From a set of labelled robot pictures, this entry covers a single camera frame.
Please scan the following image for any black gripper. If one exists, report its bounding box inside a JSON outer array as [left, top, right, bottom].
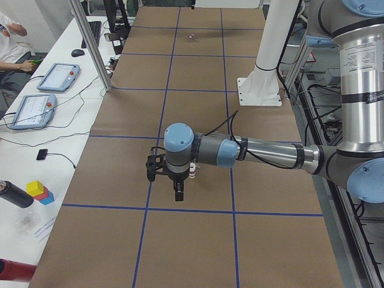
[[168, 170, 188, 202]]

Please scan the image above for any white PPR valve with pipe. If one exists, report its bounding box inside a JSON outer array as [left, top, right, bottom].
[[189, 163, 198, 179]]

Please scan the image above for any blue block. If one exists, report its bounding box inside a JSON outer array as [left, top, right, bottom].
[[40, 191, 54, 205]]

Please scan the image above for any red block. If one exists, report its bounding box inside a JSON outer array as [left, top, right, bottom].
[[33, 186, 50, 202]]

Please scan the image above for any small black box device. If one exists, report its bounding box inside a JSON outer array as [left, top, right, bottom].
[[36, 149, 48, 161]]

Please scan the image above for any yellow block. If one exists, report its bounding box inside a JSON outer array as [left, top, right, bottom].
[[26, 181, 44, 197]]

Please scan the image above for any clear plastic bag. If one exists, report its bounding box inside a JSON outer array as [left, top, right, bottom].
[[15, 211, 42, 239]]

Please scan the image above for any upper teach pendant tablet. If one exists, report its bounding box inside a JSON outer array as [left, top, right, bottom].
[[37, 63, 80, 92]]

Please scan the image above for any teach pendant tablet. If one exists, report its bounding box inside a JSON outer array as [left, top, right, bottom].
[[37, 63, 80, 92], [8, 94, 56, 130]]

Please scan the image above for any lower teach pendant tablet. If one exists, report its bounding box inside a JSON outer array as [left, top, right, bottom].
[[8, 94, 56, 130]]

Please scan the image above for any black monitor stand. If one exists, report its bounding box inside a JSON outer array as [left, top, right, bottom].
[[103, 0, 131, 38]]

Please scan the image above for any black computer mouse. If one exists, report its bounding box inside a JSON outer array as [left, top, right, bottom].
[[71, 49, 85, 58]]

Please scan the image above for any black cylinder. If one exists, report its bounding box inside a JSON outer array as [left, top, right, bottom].
[[1, 180, 34, 208]]

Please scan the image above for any black keyboard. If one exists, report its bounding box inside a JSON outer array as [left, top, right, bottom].
[[88, 21, 102, 47]]

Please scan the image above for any red cylinder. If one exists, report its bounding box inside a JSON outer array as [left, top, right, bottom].
[[1, 259, 37, 283]]

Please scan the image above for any seated person in white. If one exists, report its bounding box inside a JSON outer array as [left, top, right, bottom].
[[1, 13, 38, 98]]

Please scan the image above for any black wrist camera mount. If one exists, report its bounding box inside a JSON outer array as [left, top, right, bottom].
[[145, 146, 169, 182]]

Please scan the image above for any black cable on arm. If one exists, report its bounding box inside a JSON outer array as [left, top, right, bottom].
[[203, 109, 298, 169]]

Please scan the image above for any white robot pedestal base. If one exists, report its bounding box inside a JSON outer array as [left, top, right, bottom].
[[237, 0, 300, 107]]

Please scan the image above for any aluminium side rail frame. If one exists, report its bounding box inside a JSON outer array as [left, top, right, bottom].
[[295, 44, 384, 288]]

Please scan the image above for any aluminium frame post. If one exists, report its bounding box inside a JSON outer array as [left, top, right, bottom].
[[68, 0, 112, 92]]

